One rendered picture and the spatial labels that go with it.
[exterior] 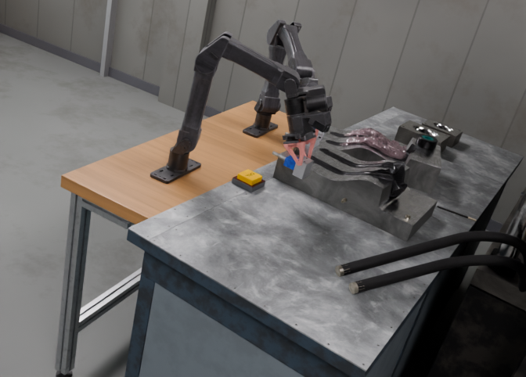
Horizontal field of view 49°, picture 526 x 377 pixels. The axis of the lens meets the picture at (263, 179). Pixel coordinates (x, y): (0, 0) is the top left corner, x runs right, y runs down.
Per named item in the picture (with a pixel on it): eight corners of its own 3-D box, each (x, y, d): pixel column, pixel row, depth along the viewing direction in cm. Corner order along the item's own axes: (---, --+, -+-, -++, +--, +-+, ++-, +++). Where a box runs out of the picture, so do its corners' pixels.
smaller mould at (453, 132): (417, 134, 280) (422, 123, 277) (426, 129, 290) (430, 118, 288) (452, 148, 273) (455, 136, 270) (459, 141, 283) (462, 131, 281)
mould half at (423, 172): (304, 154, 225) (311, 128, 221) (315, 134, 248) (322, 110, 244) (430, 194, 218) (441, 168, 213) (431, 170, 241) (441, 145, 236)
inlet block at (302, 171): (266, 162, 184) (271, 146, 182) (275, 158, 188) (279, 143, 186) (301, 179, 179) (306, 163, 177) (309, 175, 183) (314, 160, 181)
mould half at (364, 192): (272, 177, 200) (282, 141, 195) (308, 159, 221) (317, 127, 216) (406, 242, 180) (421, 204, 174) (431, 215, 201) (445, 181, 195)
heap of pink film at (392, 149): (338, 146, 224) (344, 127, 221) (344, 133, 240) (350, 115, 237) (404, 166, 220) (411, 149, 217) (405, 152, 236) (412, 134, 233)
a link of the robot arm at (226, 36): (304, 73, 177) (214, 23, 173) (304, 80, 169) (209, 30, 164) (284, 106, 182) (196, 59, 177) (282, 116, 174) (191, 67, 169)
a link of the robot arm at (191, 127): (197, 146, 188) (221, 49, 174) (193, 154, 182) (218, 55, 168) (178, 141, 188) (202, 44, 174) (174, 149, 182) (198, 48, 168)
